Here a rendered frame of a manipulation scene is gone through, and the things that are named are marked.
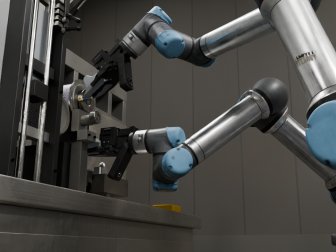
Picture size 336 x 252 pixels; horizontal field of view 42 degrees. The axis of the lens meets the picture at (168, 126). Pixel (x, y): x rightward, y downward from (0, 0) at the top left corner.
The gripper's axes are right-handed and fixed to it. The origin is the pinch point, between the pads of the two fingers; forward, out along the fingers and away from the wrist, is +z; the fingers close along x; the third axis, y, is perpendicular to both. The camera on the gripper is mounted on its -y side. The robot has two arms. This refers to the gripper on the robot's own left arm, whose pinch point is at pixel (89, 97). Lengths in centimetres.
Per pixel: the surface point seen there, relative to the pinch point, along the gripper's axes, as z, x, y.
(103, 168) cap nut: 14.8, -14.2, -14.0
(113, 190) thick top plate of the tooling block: 17.7, -17.7, -20.5
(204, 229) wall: 47, -217, -1
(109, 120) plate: 18, -73, 36
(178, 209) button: 4.4, -19.2, -40.5
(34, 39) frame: -7.3, 36.1, -3.8
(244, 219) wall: 19, -216, -16
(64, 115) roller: 8.0, 5.9, -2.3
